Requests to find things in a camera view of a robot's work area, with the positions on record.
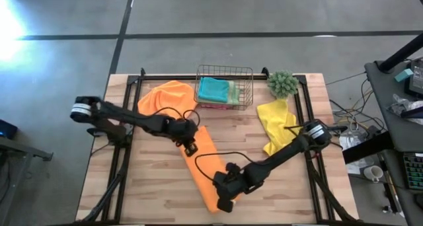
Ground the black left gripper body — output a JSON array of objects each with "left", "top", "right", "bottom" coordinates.
[{"left": 166, "top": 118, "right": 200, "bottom": 145}]

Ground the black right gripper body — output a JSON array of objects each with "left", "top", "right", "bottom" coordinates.
[{"left": 213, "top": 169, "right": 252, "bottom": 200}]

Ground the orange microfiber towel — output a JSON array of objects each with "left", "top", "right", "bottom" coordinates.
[
  {"left": 179, "top": 125, "right": 242, "bottom": 214},
  {"left": 137, "top": 79, "right": 198, "bottom": 120}
]

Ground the pink microfiber towel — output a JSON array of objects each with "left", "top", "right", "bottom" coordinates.
[{"left": 200, "top": 102, "right": 232, "bottom": 110}]

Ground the teal microfiber towel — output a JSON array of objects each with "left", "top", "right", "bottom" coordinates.
[{"left": 197, "top": 76, "right": 231, "bottom": 104}]

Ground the light green microfiber towel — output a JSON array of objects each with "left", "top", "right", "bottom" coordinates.
[{"left": 198, "top": 79, "right": 242, "bottom": 106}]

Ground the yellow microfiber towel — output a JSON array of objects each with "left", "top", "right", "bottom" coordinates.
[{"left": 256, "top": 98, "right": 302, "bottom": 157}]

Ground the potted green succulent plant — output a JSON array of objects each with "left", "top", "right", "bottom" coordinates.
[{"left": 266, "top": 69, "right": 300, "bottom": 100}]

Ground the white plastic bag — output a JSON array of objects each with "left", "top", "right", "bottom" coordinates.
[{"left": 339, "top": 133, "right": 369, "bottom": 175}]

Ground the white mug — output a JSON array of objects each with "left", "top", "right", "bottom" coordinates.
[{"left": 363, "top": 165, "right": 384, "bottom": 183}]

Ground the grey metal table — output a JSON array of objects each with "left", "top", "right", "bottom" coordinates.
[{"left": 0, "top": 135, "right": 54, "bottom": 226}]

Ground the grey desk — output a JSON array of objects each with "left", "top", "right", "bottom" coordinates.
[{"left": 364, "top": 59, "right": 423, "bottom": 226}]

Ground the black device blue light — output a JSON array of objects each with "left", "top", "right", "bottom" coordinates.
[{"left": 0, "top": 119, "right": 19, "bottom": 141}]

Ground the backlit computer keyboard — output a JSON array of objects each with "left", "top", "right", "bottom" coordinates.
[{"left": 402, "top": 152, "right": 423, "bottom": 191}]

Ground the crumpled clear plastic bag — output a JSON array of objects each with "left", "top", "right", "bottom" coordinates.
[{"left": 385, "top": 93, "right": 423, "bottom": 118}]

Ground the teal box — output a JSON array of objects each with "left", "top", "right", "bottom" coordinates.
[{"left": 394, "top": 68, "right": 414, "bottom": 83}]

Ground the black desk monitor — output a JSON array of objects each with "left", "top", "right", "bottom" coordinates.
[{"left": 404, "top": 58, "right": 423, "bottom": 98}]

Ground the black pole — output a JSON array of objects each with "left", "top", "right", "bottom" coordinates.
[{"left": 377, "top": 32, "right": 423, "bottom": 74}]

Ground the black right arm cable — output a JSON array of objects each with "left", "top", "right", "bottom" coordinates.
[{"left": 194, "top": 151, "right": 252, "bottom": 184}]

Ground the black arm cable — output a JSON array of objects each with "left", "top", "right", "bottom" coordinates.
[
  {"left": 151, "top": 106, "right": 202, "bottom": 128},
  {"left": 194, "top": 151, "right": 252, "bottom": 184}
]

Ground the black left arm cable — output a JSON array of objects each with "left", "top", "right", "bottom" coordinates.
[{"left": 151, "top": 106, "right": 202, "bottom": 128}]

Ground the black aluminium table frame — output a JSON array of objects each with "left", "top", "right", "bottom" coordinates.
[{"left": 75, "top": 67, "right": 360, "bottom": 225}]

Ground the metal wire basket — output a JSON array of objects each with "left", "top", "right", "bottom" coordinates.
[{"left": 194, "top": 64, "right": 254, "bottom": 111}]

